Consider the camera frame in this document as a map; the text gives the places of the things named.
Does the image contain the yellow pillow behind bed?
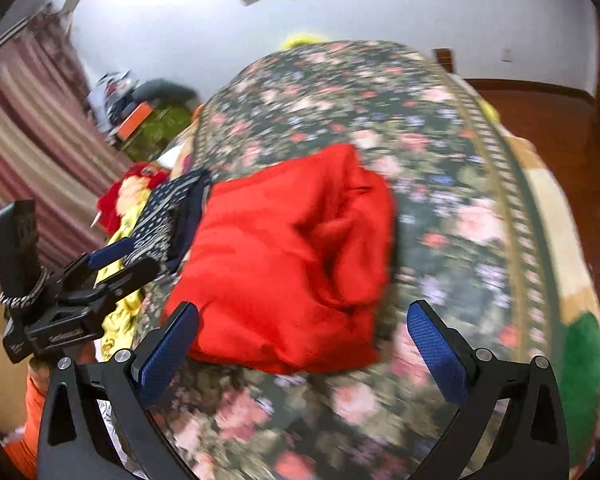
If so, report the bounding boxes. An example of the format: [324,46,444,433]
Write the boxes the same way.
[280,32,327,51]

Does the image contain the navy patterned folded garment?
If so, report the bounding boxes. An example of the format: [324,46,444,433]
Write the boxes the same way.
[122,168,212,273]

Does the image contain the striped maroon curtain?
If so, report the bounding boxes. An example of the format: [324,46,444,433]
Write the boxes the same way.
[0,10,131,266]

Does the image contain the red zip jacket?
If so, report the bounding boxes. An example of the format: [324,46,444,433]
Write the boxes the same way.
[166,144,396,375]

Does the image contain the orange sleeved left forearm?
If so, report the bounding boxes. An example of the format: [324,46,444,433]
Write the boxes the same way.
[4,372,48,479]

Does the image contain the black phone on gripper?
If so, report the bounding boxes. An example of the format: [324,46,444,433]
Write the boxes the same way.
[0,200,42,298]

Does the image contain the red plush toy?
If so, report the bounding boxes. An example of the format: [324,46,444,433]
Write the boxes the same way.
[94,162,170,236]

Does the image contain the left hand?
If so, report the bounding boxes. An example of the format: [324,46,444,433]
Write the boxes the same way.
[28,341,96,390]

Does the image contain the colourful striped blanket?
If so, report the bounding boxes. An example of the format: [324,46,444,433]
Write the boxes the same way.
[498,126,600,479]

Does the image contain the yellow garment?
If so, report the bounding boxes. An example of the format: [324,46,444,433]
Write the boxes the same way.
[95,204,144,362]

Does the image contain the floral bed cover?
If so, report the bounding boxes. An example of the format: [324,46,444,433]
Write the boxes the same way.
[142,41,562,479]

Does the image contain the orange box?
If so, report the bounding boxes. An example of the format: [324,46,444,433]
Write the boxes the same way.
[117,102,154,141]

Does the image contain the wall socket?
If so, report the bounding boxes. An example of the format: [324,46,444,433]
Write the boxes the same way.
[502,48,513,63]

